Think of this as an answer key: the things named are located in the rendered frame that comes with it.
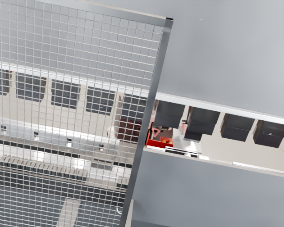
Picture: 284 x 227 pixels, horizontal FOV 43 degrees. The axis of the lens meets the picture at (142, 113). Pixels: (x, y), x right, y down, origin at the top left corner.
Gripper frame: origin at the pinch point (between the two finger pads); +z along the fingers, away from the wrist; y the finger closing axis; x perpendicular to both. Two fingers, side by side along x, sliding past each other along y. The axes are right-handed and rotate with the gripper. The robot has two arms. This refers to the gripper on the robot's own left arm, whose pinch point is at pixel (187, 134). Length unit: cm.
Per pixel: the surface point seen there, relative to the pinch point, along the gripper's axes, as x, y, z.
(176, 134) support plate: 0.8, -7.5, 1.4
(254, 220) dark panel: -61, 28, 32
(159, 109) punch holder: -30.5, -24.8, -12.3
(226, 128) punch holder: -29.4, 15.5, -9.2
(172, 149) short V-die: -13.5, -10.3, 10.2
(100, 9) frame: -129, -57, -35
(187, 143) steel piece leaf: -6.2, -0.2, 5.3
